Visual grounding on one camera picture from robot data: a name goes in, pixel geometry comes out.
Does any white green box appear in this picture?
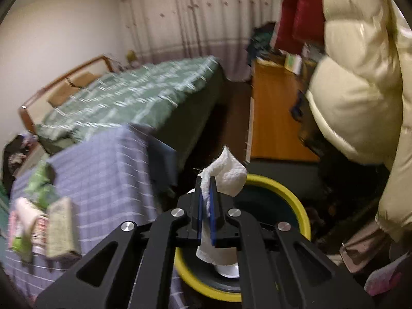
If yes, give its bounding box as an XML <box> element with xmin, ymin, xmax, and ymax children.
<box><xmin>284</xmin><ymin>53</ymin><xmax>304</xmax><ymax>73</ymax></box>

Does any mauve cloth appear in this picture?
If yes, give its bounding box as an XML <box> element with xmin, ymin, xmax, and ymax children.
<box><xmin>339</xmin><ymin>222</ymin><xmax>397</xmax><ymax>275</ymax></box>

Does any green snack packet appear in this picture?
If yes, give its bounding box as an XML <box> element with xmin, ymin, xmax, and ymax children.
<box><xmin>25</xmin><ymin>164</ymin><xmax>56</xmax><ymax>208</ymax></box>

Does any clothes heap on nightstand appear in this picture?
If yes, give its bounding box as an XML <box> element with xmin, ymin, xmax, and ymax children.
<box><xmin>3</xmin><ymin>132</ymin><xmax>40</xmax><ymax>185</ymax></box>

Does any pink cloth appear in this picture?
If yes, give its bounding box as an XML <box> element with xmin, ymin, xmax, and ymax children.
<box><xmin>364</xmin><ymin>257</ymin><xmax>412</xmax><ymax>297</ymax></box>

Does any brown rectangular box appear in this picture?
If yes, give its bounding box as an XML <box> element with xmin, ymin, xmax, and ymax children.
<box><xmin>46</xmin><ymin>196</ymin><xmax>82</xmax><ymax>259</ymax></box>

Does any blue checked tablecloth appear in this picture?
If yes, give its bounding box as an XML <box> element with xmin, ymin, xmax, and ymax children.
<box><xmin>0</xmin><ymin>124</ymin><xmax>181</xmax><ymax>309</ymax></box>

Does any pale pink curtain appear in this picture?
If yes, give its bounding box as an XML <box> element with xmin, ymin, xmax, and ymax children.
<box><xmin>115</xmin><ymin>0</ymin><xmax>284</xmax><ymax>82</ymax></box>

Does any yellow-rimmed trash bin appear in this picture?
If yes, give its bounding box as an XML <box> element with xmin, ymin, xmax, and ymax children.
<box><xmin>174</xmin><ymin>174</ymin><xmax>312</xmax><ymax>302</ymax></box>

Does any wooden cabinet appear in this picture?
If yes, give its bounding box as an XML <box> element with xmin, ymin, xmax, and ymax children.
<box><xmin>248</xmin><ymin>56</ymin><xmax>322</xmax><ymax>164</ymax></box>

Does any cream puffer jacket person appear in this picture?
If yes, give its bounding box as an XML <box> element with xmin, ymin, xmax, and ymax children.
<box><xmin>304</xmin><ymin>0</ymin><xmax>412</xmax><ymax>243</ymax></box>

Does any pink white packet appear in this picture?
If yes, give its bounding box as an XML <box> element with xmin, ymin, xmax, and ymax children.
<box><xmin>9</xmin><ymin>197</ymin><xmax>44</xmax><ymax>248</ymax></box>

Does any green checked quilt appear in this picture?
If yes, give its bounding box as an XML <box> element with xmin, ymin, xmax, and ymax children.
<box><xmin>35</xmin><ymin>55</ymin><xmax>226</xmax><ymax>147</ymax></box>

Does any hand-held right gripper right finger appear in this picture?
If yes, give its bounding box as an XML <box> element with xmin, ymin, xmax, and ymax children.
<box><xmin>210</xmin><ymin>180</ymin><xmax>375</xmax><ymax>309</ymax></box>

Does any white round item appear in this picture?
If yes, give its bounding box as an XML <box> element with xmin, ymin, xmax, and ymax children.
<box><xmin>215</xmin><ymin>263</ymin><xmax>241</xmax><ymax>279</ymax></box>

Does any white paper towel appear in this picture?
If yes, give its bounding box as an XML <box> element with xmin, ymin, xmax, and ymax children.
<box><xmin>195</xmin><ymin>146</ymin><xmax>248</xmax><ymax>264</ymax></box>

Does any brown pillow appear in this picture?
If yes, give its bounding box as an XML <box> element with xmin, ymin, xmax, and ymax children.
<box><xmin>48</xmin><ymin>72</ymin><xmax>101</xmax><ymax>107</ymax></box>

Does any wooden bed headboard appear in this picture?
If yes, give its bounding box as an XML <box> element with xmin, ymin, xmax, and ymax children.
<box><xmin>19</xmin><ymin>55</ymin><xmax>120</xmax><ymax>135</ymax></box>

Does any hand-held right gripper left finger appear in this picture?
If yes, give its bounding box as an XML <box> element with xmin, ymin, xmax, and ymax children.
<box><xmin>34</xmin><ymin>180</ymin><xmax>204</xmax><ymax>309</ymax></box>

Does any red white packet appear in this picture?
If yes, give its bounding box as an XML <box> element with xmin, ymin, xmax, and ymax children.
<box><xmin>31</xmin><ymin>215</ymin><xmax>49</xmax><ymax>255</ymax></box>

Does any red garment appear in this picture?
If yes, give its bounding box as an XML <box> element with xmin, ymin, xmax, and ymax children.
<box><xmin>275</xmin><ymin>0</ymin><xmax>326</xmax><ymax>56</ymax></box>

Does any dark clothes pile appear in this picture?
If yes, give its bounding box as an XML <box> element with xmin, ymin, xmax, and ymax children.
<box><xmin>246</xmin><ymin>22</ymin><xmax>278</xmax><ymax>69</ymax></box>

